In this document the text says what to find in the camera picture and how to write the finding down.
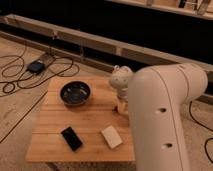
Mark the black smartphone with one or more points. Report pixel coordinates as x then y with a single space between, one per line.
71 138

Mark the wooden wall rail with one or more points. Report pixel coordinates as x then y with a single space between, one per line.
126 50

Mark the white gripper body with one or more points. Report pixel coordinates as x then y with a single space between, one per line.
122 102

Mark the black power adapter box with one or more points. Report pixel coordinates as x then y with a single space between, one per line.
36 67

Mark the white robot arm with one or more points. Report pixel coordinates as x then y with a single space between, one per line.
154 96

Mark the white rectangular sponge block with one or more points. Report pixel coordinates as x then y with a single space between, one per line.
112 137

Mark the wooden table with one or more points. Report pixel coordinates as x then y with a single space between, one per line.
87 120

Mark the dark ceramic bowl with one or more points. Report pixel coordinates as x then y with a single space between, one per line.
75 93

